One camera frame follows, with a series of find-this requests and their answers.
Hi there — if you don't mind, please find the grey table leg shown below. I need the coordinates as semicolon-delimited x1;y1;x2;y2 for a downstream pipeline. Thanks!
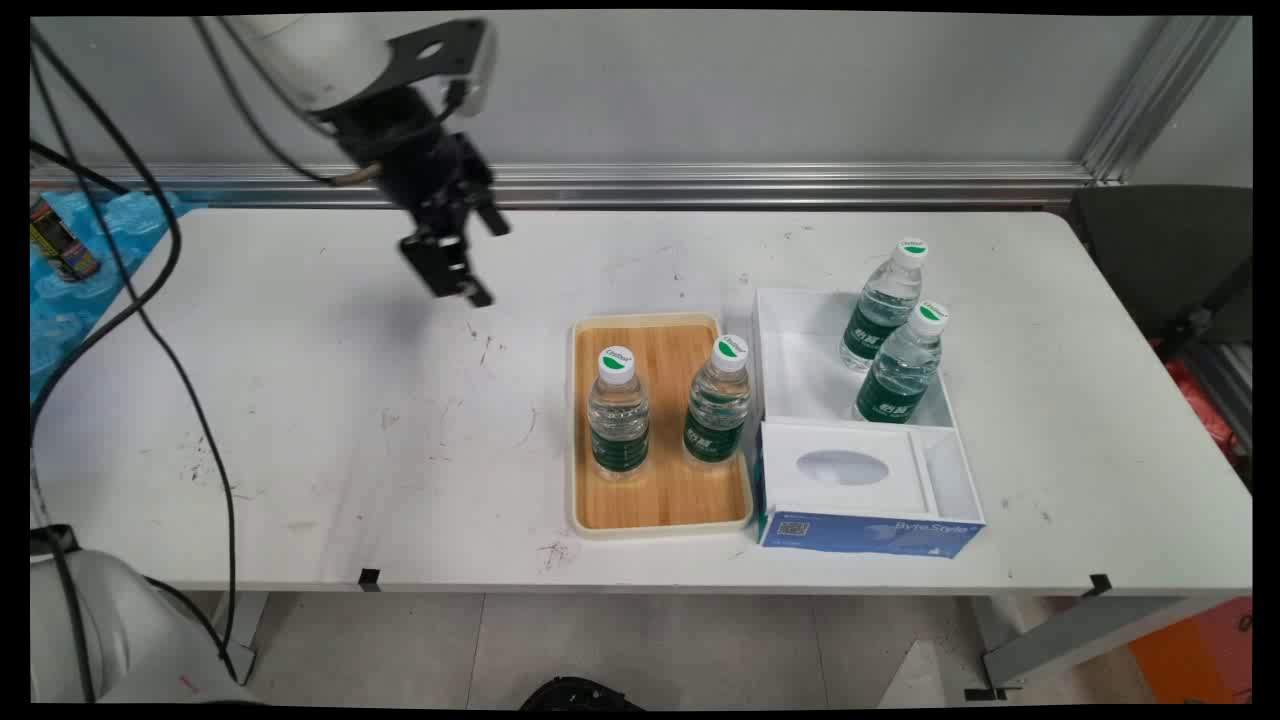
965;594;1206;701

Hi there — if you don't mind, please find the thick black cable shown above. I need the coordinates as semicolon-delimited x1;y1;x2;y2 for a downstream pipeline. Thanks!
30;22;185;426

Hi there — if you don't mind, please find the thin gripper cable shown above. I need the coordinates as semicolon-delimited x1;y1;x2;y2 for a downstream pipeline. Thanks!
192;15;386;189

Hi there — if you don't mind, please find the diagonal aluminium profile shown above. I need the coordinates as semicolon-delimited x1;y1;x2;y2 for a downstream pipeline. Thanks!
1080;15;1243;186

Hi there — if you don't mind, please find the black strap on base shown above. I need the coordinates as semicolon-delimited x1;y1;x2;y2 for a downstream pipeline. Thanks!
30;524;83;559

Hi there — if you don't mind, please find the bamboo tray cream rim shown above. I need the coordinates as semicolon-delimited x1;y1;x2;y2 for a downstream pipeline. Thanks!
568;312;757;542

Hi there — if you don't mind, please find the thin black cable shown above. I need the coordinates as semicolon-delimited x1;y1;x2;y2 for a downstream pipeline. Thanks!
30;140;241;687

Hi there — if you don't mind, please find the grey metal frame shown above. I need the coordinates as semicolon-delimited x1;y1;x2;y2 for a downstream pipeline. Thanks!
1180;340;1253;456

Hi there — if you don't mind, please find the horizontal aluminium rail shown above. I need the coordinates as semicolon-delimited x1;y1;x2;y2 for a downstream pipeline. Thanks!
30;162;1101;210

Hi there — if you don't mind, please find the white table leg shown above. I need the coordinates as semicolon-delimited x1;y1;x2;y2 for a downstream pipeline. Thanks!
205;591;271;687

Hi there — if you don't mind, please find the blue patterned cloth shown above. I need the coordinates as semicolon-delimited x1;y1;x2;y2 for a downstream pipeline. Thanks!
30;190;208;403

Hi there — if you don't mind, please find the white box blue side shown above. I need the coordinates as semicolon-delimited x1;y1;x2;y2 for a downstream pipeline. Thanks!
752;287;988;559

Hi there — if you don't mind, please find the colourful spray can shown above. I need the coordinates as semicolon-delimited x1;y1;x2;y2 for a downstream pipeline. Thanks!
30;195;102;284

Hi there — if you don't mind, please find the black round object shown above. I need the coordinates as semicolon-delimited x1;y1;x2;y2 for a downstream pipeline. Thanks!
519;677;647;711

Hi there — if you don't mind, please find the white insert oval hole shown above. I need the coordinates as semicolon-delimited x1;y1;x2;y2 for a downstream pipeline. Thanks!
761;420;939;519

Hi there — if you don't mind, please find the orange box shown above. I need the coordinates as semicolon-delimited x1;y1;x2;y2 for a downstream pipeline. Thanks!
1130;597;1253;703

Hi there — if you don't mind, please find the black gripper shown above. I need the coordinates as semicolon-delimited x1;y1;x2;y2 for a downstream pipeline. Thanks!
330;90;512;309

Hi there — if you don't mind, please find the red bag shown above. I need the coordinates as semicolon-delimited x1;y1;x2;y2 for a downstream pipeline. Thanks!
1158;345;1243;463

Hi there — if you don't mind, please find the water bottle green label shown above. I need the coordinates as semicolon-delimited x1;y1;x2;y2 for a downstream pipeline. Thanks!
839;238;930;373
682;334;753;472
853;300;950;424
587;345;652;483

